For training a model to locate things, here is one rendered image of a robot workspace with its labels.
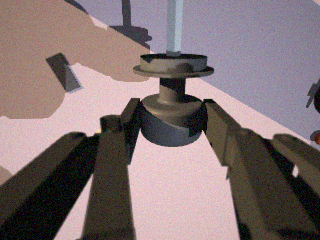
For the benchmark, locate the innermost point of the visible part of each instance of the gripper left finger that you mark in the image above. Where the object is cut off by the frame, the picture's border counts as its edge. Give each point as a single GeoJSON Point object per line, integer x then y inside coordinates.
{"type": "Point", "coordinates": [35, 202]}

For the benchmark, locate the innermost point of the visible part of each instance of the dark grey flat rectangular plate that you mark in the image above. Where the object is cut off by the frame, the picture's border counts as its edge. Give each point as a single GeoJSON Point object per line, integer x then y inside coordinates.
{"type": "Point", "coordinates": [62, 72]}

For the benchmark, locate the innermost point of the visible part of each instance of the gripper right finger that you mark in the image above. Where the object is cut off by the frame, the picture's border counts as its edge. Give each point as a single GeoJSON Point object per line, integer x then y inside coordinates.
{"type": "Point", "coordinates": [266, 207]}

